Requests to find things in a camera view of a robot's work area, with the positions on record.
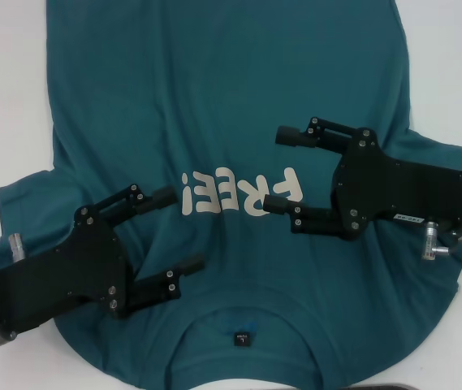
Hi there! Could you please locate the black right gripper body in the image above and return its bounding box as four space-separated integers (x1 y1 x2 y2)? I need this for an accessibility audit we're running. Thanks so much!
329 127 462 244

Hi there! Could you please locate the silver connector on right gripper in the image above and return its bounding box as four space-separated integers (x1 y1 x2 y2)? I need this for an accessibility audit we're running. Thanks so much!
419 220 459 261

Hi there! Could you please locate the teal T-shirt with FREE print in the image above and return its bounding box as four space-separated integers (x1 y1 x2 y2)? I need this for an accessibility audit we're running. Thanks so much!
0 0 462 390

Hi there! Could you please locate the dark robot torso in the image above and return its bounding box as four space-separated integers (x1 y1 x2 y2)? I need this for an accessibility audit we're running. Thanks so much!
352 383 414 390

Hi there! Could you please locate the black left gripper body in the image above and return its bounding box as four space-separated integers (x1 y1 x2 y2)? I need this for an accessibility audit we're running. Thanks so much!
0 206 135 339

